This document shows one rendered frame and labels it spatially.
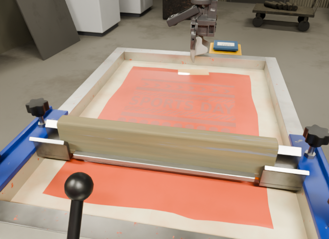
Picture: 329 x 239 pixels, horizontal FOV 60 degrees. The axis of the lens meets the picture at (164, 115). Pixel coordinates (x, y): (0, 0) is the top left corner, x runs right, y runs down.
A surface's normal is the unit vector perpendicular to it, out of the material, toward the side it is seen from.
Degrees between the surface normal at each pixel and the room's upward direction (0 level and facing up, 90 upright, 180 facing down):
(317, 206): 0
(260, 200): 0
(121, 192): 0
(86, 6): 90
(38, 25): 75
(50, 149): 90
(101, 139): 90
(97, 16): 90
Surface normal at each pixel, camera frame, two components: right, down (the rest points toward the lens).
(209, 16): -0.18, 0.53
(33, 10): 0.92, -0.05
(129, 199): 0.00, -0.84
